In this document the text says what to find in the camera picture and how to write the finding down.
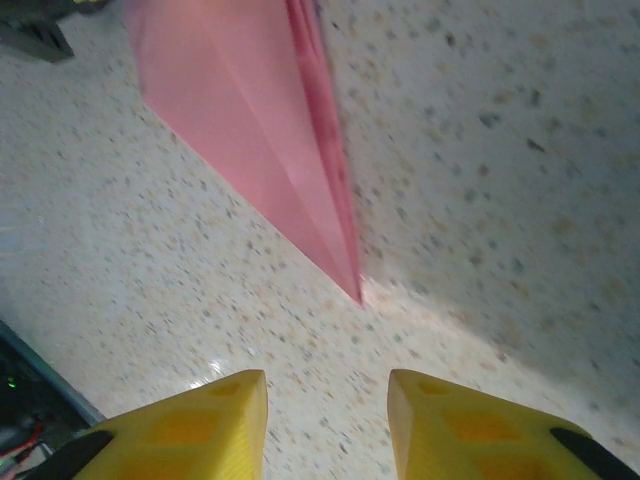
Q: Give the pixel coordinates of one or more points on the pink cloth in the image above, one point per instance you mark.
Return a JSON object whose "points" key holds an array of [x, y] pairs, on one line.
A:
{"points": [[240, 110]]}

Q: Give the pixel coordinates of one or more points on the aluminium front rail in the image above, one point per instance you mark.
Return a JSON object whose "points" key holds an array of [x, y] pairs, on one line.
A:
{"points": [[55, 375]]}

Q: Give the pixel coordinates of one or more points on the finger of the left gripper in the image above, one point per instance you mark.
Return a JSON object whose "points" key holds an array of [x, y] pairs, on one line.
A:
{"points": [[35, 27]]}

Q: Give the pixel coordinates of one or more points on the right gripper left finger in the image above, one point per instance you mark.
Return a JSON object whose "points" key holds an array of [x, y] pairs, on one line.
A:
{"points": [[200, 435]]}

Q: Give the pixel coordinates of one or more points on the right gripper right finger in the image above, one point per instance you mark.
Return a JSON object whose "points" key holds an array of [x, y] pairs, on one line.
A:
{"points": [[475, 435]]}

